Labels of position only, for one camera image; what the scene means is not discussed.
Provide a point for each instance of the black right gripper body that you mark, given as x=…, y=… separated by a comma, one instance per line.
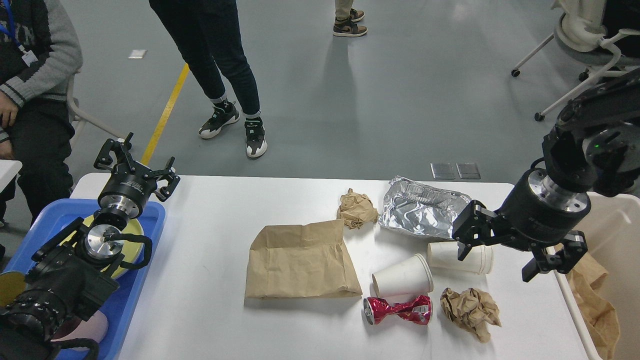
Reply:
x=538, y=211

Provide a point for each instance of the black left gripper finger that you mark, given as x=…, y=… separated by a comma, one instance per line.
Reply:
x=166, y=174
x=115, y=156

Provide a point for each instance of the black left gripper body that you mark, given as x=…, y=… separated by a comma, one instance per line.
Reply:
x=126, y=195

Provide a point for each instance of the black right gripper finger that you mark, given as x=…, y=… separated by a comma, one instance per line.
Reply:
x=573, y=248
x=475, y=226

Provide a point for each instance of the yellow plate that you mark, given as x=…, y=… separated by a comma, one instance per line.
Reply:
x=132, y=231

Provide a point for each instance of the aluminium foil tray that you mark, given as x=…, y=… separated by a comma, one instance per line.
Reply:
x=419, y=210

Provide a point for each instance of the large brown paper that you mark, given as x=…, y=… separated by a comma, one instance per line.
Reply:
x=471, y=310

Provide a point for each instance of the small brown paper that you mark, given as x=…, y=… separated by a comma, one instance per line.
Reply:
x=356, y=209

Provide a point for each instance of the pink mug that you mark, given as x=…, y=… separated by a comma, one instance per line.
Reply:
x=94, y=329

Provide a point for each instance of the brown paper bag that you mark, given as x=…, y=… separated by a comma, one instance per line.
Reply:
x=301, y=261

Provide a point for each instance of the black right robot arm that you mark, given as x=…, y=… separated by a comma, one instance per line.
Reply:
x=593, y=146

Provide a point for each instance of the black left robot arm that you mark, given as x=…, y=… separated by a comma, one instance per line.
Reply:
x=73, y=272

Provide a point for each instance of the beige plastic bin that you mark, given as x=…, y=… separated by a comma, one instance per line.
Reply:
x=612, y=235

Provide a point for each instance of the white paper cup behind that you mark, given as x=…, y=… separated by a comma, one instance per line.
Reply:
x=479, y=260

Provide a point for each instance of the white paper cup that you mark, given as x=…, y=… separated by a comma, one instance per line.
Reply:
x=409, y=277
x=479, y=260

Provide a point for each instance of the white office chair left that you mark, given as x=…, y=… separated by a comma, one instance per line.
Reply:
x=79, y=118

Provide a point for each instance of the white office chair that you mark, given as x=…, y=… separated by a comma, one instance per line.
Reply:
x=79, y=118
x=582, y=36

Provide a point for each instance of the right metal floor plate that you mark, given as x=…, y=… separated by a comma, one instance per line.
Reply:
x=468, y=170

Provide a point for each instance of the metal floor plate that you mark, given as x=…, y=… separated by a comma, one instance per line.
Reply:
x=442, y=171
x=468, y=170

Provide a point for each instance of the left metal floor plate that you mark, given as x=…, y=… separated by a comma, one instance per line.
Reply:
x=442, y=171

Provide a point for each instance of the brown paper in bin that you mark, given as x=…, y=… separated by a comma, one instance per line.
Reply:
x=601, y=319

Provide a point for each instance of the white paper cup front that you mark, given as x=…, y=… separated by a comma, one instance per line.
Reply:
x=409, y=277

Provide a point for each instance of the small white side table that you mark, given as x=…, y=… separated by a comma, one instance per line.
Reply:
x=8, y=170

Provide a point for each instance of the crushed red soda can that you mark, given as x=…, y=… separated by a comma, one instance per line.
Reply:
x=417, y=311

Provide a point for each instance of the blue plastic tray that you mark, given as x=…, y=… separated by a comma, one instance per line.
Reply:
x=120, y=306

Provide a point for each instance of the dark teal mug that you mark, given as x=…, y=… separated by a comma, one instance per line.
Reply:
x=12, y=284

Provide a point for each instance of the person in black trousers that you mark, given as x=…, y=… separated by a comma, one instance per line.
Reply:
x=207, y=35

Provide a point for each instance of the white office chair right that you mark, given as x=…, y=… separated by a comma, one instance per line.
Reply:
x=582, y=36

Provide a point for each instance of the person in khaki trousers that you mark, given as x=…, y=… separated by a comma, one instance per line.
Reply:
x=346, y=20

